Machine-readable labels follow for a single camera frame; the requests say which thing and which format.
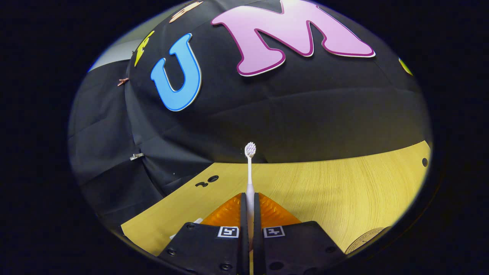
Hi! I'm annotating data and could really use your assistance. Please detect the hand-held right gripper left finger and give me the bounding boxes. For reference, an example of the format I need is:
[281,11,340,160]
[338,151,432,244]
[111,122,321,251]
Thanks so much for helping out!
[158,192,250,274]

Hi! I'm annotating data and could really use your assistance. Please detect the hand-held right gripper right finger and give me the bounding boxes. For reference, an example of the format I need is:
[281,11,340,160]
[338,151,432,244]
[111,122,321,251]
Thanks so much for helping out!
[253,192,347,275]

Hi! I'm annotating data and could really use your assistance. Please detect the light pink toothbrush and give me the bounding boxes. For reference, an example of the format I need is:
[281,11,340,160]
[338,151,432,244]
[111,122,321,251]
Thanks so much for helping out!
[244,142,257,252]

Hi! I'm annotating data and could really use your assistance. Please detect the white toothpaste tube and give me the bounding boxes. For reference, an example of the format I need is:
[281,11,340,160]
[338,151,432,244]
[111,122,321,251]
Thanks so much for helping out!
[169,217,204,240]

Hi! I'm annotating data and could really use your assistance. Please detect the round wooden coaster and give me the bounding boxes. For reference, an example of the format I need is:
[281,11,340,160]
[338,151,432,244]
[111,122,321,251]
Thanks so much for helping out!
[345,227,392,255]

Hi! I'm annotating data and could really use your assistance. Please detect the wooden desktop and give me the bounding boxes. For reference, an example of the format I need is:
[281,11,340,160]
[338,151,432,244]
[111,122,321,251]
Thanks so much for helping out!
[121,141,431,275]

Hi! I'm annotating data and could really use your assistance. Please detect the black backdrop cloth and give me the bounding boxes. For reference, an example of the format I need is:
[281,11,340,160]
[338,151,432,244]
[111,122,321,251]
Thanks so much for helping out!
[68,0,433,230]

